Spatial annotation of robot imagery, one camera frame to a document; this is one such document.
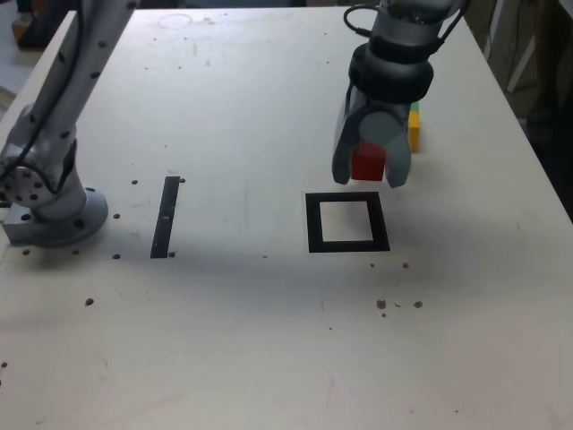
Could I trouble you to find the black tape square outline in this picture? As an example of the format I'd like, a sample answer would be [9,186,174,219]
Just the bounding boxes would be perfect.
[304,191,391,254]

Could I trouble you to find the red cube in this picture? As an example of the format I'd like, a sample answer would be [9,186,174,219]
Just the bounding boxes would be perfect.
[351,140,387,183]

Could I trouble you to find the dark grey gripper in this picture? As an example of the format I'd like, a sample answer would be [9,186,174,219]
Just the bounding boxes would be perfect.
[330,84,414,190]

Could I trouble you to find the black tape strip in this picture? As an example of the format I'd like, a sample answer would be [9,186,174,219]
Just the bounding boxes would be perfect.
[150,176,181,260]

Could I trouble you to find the yellow cube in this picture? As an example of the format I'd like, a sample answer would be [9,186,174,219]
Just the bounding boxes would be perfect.
[407,111,423,154]

